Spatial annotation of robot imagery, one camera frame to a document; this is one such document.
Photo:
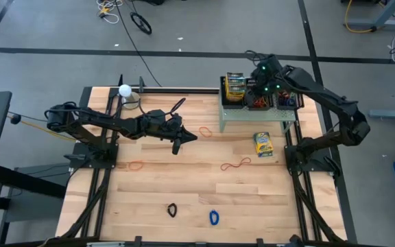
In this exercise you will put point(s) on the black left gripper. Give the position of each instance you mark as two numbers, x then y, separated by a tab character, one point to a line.
173	128

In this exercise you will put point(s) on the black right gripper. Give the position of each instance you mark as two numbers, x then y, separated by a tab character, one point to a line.
267	77

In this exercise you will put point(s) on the orange rubber band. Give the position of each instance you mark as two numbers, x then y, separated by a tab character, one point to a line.
200	130
135	162
261	101

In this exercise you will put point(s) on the black plastic mesh basket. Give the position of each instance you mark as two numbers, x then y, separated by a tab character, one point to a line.
223	103
269	107
298	103

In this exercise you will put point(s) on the red rubber band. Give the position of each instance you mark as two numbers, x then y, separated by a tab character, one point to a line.
235	165

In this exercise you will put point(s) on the black spiral wrist coil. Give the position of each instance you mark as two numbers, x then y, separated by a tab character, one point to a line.
168	210

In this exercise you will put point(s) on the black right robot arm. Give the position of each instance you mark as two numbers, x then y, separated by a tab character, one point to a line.
334	103

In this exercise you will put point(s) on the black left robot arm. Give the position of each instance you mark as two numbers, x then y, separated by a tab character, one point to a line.
94	120

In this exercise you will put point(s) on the black desk base beam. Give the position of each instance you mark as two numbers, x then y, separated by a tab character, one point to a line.
29	180

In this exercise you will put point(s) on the green perforated metal shelf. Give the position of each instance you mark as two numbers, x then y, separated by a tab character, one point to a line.
255	115

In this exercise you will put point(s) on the white bulb table lamp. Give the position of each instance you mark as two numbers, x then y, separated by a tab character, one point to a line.
125	91

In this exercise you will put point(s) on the blue spiral wrist coil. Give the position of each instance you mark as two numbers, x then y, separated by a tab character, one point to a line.
211	217

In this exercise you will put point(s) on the black hoop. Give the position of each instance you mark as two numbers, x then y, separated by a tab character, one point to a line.
132	15

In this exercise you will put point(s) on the grey base bar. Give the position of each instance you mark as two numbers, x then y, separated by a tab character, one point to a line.
389	114

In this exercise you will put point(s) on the silver aluminium bar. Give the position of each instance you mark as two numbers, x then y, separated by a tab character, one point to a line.
105	244
283	245

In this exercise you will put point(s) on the grey table base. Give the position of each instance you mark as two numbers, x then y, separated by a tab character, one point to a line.
389	23

